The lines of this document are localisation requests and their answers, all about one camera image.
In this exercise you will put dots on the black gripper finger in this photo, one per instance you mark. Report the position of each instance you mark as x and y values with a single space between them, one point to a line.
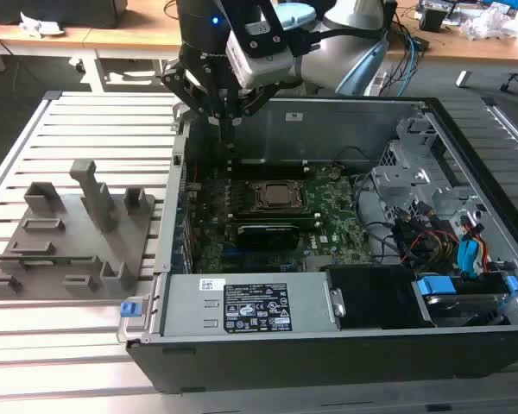
194 92
254 99

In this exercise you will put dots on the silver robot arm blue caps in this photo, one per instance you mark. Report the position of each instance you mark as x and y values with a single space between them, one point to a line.
328 60

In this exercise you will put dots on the installed dark RAM stick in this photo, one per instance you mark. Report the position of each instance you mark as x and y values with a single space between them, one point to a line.
272 162

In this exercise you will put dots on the black RAM slot bank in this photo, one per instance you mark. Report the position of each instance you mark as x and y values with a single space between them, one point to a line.
272 171
276 217

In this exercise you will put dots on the long wooden desk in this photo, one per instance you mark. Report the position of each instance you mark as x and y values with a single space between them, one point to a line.
134 34

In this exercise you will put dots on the CPU with metal top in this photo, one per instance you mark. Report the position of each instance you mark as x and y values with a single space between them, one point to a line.
281 194

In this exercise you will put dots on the black box on desk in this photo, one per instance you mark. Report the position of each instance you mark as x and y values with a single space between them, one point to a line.
69 13

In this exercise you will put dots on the black graphics card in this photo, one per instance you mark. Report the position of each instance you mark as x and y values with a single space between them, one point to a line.
265 237

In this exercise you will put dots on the green motherboard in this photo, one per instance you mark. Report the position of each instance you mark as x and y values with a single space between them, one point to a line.
341 228

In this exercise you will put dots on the crumpled white paper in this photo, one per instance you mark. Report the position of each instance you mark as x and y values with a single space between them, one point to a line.
39 25

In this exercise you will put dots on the silver metal drive cage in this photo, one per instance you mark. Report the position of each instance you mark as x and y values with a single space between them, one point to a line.
397 181

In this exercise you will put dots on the grey parts rack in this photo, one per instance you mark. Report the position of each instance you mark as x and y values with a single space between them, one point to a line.
116 241

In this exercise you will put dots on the small black desk device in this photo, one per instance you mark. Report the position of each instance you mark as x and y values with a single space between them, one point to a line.
433 18

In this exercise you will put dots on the silver power supply with label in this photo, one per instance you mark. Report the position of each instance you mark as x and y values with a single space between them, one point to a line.
190 310

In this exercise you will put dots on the blue case latch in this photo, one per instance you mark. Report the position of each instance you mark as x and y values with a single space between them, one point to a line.
128 309

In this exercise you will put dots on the crumpled clear plastic bag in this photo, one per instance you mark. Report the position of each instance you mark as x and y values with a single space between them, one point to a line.
488 21

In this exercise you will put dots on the hard disk in blue carrier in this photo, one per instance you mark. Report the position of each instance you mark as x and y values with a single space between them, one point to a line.
436 288

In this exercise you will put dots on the black open PC case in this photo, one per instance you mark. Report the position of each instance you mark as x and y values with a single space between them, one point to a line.
328 362

